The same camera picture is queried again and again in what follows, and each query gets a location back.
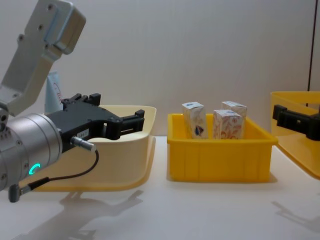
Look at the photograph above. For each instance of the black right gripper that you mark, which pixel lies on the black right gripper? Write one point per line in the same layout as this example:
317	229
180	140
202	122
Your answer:
316	127

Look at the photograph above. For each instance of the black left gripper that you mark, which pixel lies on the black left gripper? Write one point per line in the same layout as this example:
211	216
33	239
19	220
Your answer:
85	120

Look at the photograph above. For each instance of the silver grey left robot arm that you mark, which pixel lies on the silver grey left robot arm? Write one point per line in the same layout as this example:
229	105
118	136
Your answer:
25	140

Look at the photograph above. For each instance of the white patterned small carton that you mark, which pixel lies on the white patterned small carton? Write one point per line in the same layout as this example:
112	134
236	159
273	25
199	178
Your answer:
195	117
226	125
235	105

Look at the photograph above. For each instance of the cream plastic bin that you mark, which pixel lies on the cream plastic bin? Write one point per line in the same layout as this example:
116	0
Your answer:
125	160

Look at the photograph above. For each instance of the blue white cleanser tube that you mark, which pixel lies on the blue white cleanser tube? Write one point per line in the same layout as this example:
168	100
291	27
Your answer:
55	97

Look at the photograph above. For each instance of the small yellow plastic bin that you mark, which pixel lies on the small yellow plastic bin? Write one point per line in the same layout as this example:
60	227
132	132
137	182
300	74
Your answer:
220	160

